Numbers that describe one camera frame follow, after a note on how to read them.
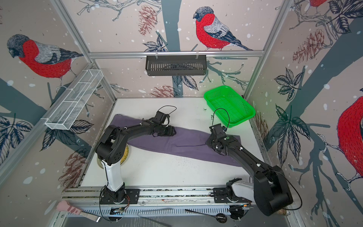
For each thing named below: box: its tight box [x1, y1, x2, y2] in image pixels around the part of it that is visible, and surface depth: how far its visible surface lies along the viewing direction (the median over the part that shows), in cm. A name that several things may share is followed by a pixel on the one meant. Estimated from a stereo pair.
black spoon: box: [184, 209, 227, 224], surface depth 68 cm
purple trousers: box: [109, 113, 242, 167], surface depth 93 cm
